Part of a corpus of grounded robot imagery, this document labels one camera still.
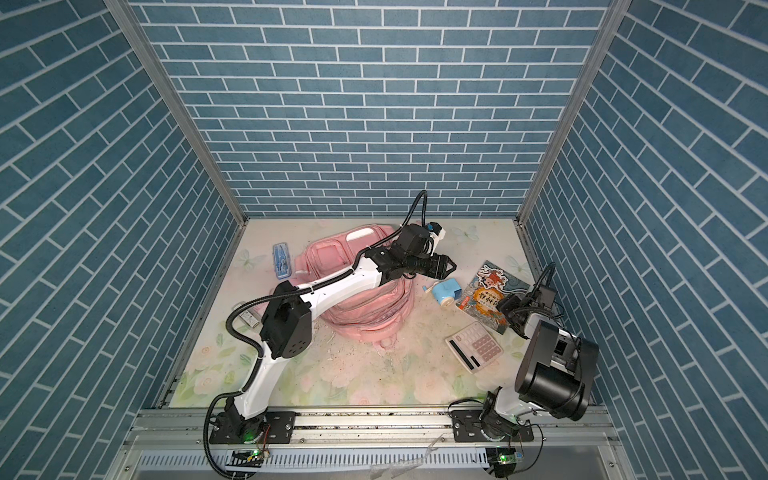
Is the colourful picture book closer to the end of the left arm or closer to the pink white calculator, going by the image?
the pink white calculator

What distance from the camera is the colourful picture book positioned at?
0.95 metres

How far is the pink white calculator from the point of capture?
0.84m

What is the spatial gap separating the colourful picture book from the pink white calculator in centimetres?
5
